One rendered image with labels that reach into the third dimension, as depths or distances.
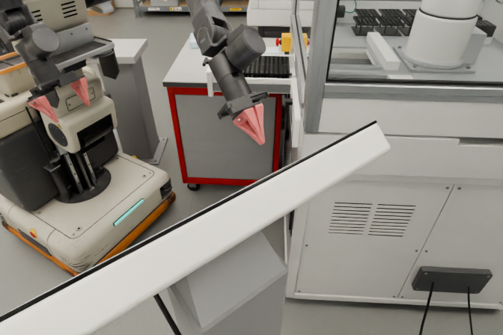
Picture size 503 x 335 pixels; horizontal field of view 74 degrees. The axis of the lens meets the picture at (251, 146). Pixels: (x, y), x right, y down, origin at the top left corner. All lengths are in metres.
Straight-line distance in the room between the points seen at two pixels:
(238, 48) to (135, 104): 1.55
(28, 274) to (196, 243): 1.71
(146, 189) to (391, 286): 1.20
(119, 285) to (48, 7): 1.08
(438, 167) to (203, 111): 1.08
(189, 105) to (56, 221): 0.81
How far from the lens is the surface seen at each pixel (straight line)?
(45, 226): 1.79
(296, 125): 1.02
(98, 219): 1.71
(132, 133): 2.29
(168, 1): 5.42
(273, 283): 0.53
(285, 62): 1.45
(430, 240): 1.37
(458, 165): 1.12
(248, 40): 0.66
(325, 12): 0.80
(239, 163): 1.88
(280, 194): 0.40
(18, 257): 2.13
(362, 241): 1.31
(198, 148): 1.85
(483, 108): 1.03
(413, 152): 1.04
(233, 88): 0.69
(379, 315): 1.72
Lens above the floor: 1.47
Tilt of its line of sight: 37 degrees down
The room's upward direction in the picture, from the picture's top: straight up
